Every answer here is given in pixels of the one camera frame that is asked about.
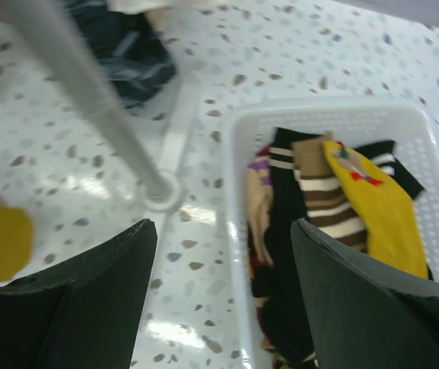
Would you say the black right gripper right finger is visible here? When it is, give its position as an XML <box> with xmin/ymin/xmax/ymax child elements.
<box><xmin>291</xmin><ymin>219</ymin><xmax>439</xmax><ymax>368</ymax></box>

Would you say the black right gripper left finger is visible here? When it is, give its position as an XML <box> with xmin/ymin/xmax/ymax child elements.
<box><xmin>0</xmin><ymin>219</ymin><xmax>158</xmax><ymax>369</ymax></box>

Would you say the yellow sock with pattern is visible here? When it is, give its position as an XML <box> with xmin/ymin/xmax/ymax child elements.
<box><xmin>323</xmin><ymin>141</ymin><xmax>428</xmax><ymax>280</ymax></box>

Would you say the black striped sock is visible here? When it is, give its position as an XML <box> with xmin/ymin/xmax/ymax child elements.
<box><xmin>246</xmin><ymin>128</ymin><xmax>315</xmax><ymax>368</ymax></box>

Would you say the brown striped sock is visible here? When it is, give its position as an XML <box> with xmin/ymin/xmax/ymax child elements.
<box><xmin>291</xmin><ymin>132</ymin><xmax>367</xmax><ymax>253</ymax></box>

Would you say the white plastic basket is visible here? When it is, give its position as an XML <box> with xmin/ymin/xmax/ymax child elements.
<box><xmin>223</xmin><ymin>96</ymin><xmax>439</xmax><ymax>368</ymax></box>

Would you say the black sock with stripes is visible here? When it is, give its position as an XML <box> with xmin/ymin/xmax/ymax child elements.
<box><xmin>354</xmin><ymin>140</ymin><xmax>425</xmax><ymax>200</ymax></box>

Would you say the dark blue patterned garment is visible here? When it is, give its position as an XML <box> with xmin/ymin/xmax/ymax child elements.
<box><xmin>61</xmin><ymin>0</ymin><xmax>177</xmax><ymax>109</ymax></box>

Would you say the white clothes rack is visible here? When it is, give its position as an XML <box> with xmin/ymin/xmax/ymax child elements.
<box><xmin>0</xmin><ymin>1</ymin><xmax>202</xmax><ymax>213</ymax></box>

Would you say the white garment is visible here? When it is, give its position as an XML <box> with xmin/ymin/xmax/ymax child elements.
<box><xmin>107</xmin><ymin>0</ymin><xmax>181</xmax><ymax>15</ymax></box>

